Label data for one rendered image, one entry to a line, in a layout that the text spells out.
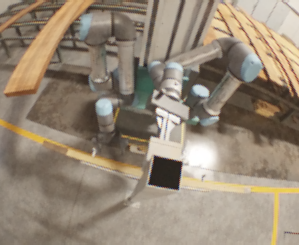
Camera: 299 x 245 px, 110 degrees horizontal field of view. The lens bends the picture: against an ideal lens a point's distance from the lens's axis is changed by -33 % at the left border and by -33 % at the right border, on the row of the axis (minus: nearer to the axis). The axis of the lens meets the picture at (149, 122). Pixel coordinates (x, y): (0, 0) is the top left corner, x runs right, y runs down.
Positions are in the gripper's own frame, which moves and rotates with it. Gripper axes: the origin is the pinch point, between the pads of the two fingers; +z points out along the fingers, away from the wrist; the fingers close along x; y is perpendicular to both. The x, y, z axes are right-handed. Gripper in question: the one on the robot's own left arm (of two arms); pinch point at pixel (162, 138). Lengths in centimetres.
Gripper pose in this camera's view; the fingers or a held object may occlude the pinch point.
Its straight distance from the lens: 43.4
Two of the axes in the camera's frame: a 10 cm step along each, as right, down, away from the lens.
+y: 4.3, -4.0, -8.1
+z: -2.0, 8.3, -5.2
